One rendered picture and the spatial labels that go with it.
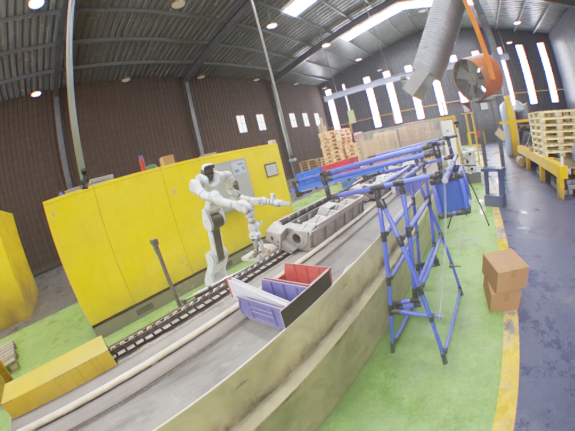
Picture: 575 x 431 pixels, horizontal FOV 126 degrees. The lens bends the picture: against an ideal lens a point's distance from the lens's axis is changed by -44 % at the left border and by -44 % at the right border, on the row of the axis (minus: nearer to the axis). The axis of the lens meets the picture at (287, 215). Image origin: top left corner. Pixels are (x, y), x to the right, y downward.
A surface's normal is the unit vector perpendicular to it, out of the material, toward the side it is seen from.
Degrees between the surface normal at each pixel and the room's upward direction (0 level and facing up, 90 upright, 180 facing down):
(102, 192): 90
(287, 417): 90
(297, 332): 89
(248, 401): 85
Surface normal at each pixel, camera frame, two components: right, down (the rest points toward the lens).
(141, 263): 0.75, -0.04
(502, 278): -0.32, 0.28
